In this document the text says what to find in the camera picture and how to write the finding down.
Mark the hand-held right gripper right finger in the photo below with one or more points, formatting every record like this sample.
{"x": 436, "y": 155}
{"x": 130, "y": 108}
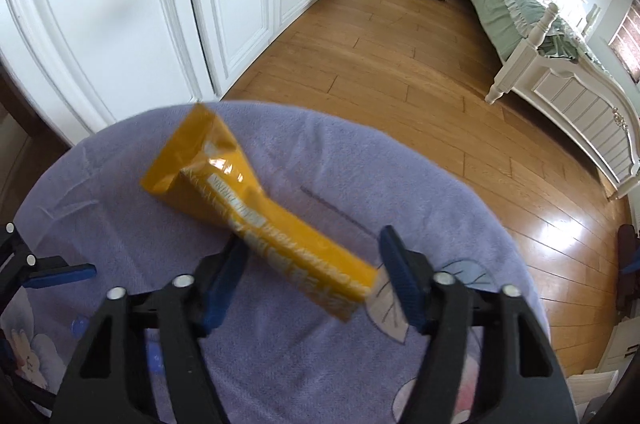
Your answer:
{"x": 400, "y": 284}

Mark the green ruffled bedding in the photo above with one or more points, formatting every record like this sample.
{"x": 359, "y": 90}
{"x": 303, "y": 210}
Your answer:
{"x": 500, "y": 8}

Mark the dark maroon armchair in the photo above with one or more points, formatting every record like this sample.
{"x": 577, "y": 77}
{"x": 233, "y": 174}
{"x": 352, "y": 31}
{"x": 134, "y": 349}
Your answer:
{"x": 629, "y": 269}

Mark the yellow packet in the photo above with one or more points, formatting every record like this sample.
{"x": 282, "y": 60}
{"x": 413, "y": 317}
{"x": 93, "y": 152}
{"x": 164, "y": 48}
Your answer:
{"x": 215, "y": 163}

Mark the white bed frame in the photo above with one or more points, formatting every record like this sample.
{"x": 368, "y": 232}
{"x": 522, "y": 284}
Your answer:
{"x": 575, "y": 103}

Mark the white wardrobe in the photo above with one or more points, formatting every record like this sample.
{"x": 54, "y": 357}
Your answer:
{"x": 150, "y": 3}

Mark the window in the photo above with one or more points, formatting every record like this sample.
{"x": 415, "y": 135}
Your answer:
{"x": 627, "y": 41}

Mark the white adjustable desk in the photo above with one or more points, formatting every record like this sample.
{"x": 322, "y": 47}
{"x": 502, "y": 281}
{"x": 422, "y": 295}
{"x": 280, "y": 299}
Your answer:
{"x": 600, "y": 384}

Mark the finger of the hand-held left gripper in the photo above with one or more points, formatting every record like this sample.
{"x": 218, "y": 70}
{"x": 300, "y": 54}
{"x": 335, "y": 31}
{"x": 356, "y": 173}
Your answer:
{"x": 60, "y": 275}

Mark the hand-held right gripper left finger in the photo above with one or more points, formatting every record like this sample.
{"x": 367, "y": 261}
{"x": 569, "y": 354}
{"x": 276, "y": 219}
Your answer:
{"x": 222, "y": 294}

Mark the round table floral cloth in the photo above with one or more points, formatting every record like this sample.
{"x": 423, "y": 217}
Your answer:
{"x": 310, "y": 153}

